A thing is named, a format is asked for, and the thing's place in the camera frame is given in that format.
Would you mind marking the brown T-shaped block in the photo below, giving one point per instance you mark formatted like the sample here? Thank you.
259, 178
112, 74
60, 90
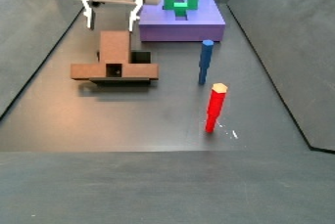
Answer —
114, 62

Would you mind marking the black angle fixture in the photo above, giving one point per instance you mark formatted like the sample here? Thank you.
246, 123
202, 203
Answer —
139, 57

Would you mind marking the green U-shaped block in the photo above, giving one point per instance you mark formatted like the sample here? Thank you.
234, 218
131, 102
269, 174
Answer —
179, 6

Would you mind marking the purple base block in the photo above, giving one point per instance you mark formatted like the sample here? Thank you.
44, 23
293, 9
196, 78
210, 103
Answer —
200, 25

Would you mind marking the blue hexagonal peg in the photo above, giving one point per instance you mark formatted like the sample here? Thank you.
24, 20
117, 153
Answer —
205, 55

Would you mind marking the red hexagonal peg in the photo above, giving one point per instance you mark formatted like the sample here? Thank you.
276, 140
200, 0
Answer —
214, 105

